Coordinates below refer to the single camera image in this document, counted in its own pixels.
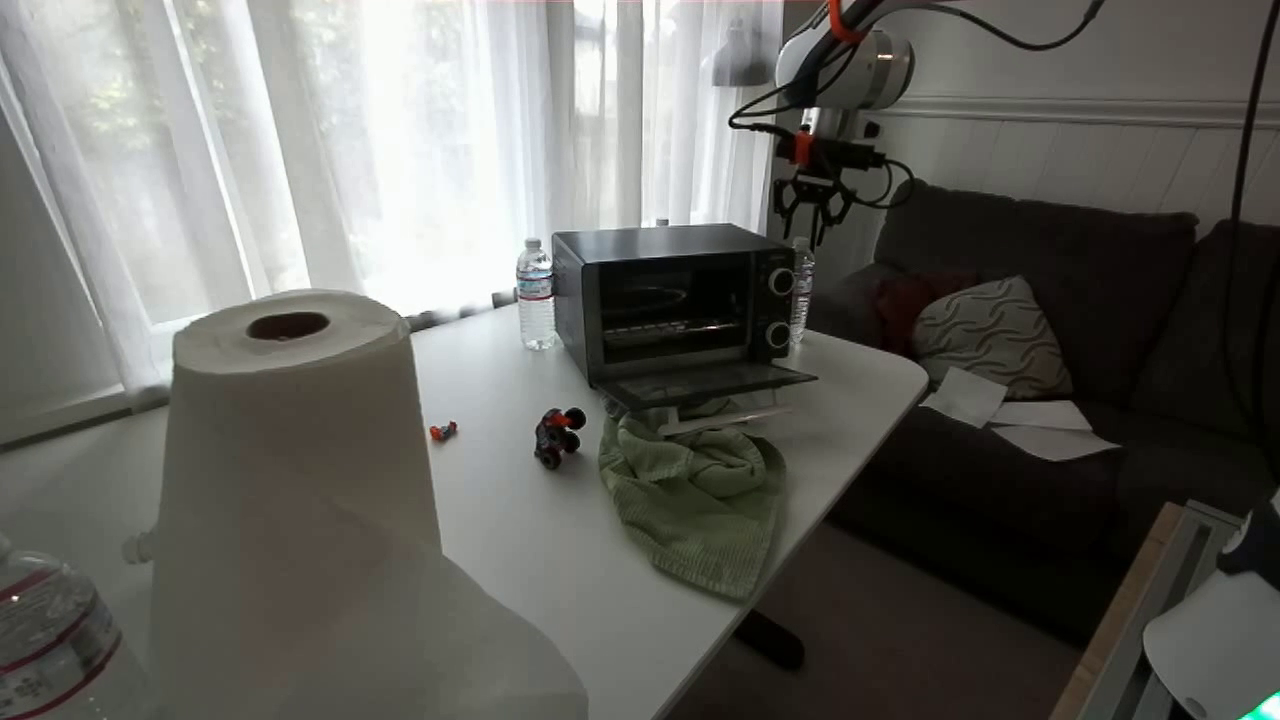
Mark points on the dark grey sofa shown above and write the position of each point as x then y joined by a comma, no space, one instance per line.
1168,349

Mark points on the wooden frame shelf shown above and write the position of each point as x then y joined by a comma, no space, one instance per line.
1195,631

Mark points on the dark red cushion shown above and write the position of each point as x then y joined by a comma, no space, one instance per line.
903,300

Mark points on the small clear water bottle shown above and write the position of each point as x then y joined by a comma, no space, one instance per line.
535,292

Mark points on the black toaster oven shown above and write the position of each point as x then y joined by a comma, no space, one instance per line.
682,315

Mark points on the patterned beige cushion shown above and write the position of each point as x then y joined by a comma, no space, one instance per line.
994,328

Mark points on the white paper towel roll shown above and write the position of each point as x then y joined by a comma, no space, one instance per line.
297,554

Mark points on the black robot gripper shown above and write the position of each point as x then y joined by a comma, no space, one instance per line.
820,159

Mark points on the white sheer curtains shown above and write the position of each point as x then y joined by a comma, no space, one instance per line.
202,154

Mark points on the clear water bottle white label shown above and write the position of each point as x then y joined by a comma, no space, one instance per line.
801,292

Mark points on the small red object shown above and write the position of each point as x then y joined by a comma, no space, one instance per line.
443,432

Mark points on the red black toy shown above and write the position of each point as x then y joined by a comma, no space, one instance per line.
559,432

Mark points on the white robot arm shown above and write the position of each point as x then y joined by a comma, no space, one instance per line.
835,71

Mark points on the green cloth towel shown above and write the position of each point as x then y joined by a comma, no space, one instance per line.
705,508

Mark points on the white papers on sofa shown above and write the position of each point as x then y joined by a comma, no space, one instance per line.
1047,430

